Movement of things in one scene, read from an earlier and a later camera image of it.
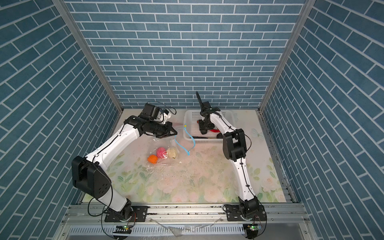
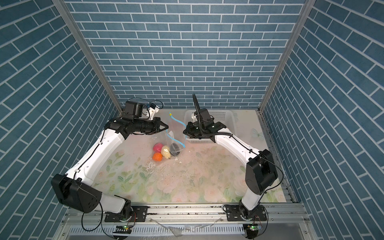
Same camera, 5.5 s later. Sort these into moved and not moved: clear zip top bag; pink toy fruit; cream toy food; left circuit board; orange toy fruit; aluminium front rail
Moved: pink toy fruit; cream toy food; orange toy fruit; clear zip top bag
Not moved: left circuit board; aluminium front rail
